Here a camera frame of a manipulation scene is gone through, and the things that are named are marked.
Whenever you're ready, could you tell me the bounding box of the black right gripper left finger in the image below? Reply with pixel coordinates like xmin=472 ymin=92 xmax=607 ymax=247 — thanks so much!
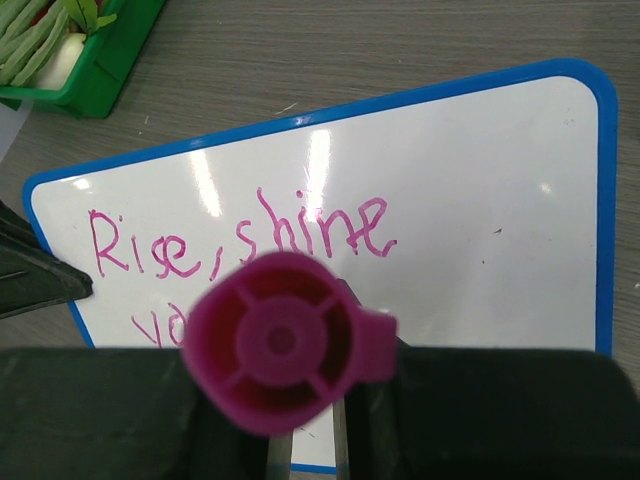
xmin=1 ymin=348 xmax=291 ymax=479

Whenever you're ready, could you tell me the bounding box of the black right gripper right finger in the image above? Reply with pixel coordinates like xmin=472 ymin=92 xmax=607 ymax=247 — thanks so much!
xmin=329 ymin=277 xmax=640 ymax=480

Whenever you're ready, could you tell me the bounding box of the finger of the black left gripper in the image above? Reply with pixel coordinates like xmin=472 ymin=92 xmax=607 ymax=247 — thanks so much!
xmin=0 ymin=205 xmax=93 ymax=318

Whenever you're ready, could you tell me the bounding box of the white red-tipped whiteboard marker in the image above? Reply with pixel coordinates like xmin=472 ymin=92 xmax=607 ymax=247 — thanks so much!
xmin=182 ymin=251 xmax=398 ymax=436

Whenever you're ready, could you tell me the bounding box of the blue-framed whiteboard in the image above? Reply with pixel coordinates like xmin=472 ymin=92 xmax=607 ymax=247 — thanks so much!
xmin=22 ymin=58 xmax=619 ymax=476

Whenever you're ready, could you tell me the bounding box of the green plastic vegetable tray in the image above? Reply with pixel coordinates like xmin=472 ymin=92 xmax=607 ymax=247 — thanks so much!
xmin=1 ymin=0 xmax=165 ymax=119

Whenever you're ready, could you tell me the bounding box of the green toy bean bundle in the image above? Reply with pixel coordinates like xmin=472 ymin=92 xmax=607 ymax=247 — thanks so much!
xmin=1 ymin=1 xmax=70 ymax=87

